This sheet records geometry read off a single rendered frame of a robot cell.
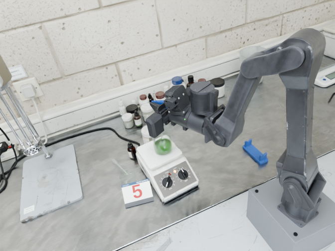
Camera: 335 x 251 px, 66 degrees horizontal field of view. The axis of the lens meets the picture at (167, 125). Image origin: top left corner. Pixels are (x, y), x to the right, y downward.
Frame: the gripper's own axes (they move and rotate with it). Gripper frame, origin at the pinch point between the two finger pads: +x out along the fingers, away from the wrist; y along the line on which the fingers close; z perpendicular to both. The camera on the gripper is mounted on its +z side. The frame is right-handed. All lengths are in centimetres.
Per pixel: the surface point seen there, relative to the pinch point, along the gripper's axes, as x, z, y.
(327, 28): -15, -12, -108
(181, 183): -9.5, -22.3, 5.6
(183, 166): -7.0, -20.0, 1.1
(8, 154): 58, -24, 33
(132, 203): 0.2, -25.6, 18.4
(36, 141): 32.3, -8.7, 26.7
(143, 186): 0.3, -23.1, 12.8
